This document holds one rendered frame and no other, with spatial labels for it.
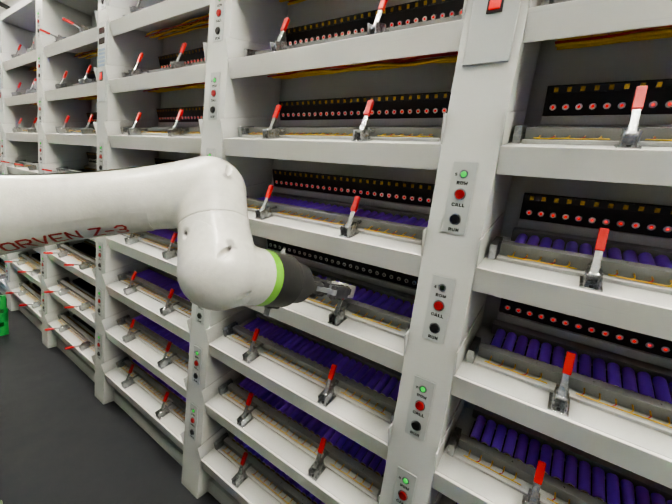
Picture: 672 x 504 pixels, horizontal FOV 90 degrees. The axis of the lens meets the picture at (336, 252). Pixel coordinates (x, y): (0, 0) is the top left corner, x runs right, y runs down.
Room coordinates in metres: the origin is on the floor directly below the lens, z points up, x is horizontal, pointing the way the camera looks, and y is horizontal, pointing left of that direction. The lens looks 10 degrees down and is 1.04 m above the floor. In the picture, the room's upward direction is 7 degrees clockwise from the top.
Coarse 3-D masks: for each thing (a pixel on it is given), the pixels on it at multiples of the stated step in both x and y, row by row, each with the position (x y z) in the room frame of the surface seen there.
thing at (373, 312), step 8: (336, 304) 0.78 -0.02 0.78; (344, 304) 0.78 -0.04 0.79; (352, 304) 0.76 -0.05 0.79; (360, 304) 0.76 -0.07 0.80; (368, 304) 0.76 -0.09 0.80; (360, 312) 0.75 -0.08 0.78; (368, 312) 0.74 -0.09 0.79; (376, 312) 0.73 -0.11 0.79; (384, 312) 0.72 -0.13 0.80; (392, 312) 0.72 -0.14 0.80; (384, 320) 0.72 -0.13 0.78; (392, 320) 0.71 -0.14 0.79; (400, 320) 0.70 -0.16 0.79; (408, 320) 0.69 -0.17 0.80
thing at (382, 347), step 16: (336, 272) 0.92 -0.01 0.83; (352, 272) 0.89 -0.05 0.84; (400, 288) 0.82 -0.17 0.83; (304, 304) 0.81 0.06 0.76; (288, 320) 0.79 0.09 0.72; (304, 320) 0.76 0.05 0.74; (320, 320) 0.74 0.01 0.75; (352, 320) 0.73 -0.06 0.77; (368, 320) 0.73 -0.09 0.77; (320, 336) 0.74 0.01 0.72; (336, 336) 0.71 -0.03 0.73; (352, 336) 0.68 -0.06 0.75; (368, 336) 0.68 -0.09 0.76; (384, 336) 0.68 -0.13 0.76; (368, 352) 0.66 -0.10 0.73; (384, 352) 0.64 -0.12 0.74; (400, 352) 0.63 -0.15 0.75; (400, 368) 0.63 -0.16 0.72
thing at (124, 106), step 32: (128, 0) 1.38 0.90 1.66; (160, 0) 1.48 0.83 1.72; (128, 32) 1.39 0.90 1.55; (128, 64) 1.39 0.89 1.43; (128, 96) 1.39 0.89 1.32; (160, 96) 1.50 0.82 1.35; (128, 160) 1.39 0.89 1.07; (96, 256) 1.38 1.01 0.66; (128, 256) 1.40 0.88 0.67; (96, 288) 1.38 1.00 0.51; (96, 320) 1.37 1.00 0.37; (96, 352) 1.37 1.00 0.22; (96, 384) 1.37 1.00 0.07
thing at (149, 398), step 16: (112, 368) 1.35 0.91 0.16; (128, 368) 1.36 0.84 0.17; (144, 368) 1.34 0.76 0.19; (112, 384) 1.30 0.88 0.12; (128, 384) 1.26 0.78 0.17; (144, 384) 1.27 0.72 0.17; (160, 384) 1.24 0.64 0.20; (128, 400) 1.23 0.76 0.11; (144, 400) 1.18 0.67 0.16; (160, 400) 1.18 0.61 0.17; (176, 400) 1.15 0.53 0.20; (160, 416) 1.10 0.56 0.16; (176, 416) 1.11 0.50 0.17; (176, 432) 1.04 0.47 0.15
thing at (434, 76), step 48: (336, 0) 1.02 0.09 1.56; (192, 48) 1.38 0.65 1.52; (576, 48) 0.70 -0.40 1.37; (624, 48) 0.66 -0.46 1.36; (192, 96) 1.37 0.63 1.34; (288, 96) 1.09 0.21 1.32; (336, 96) 0.99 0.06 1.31; (528, 192) 0.71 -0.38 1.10; (576, 192) 0.67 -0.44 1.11; (624, 192) 0.63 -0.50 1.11
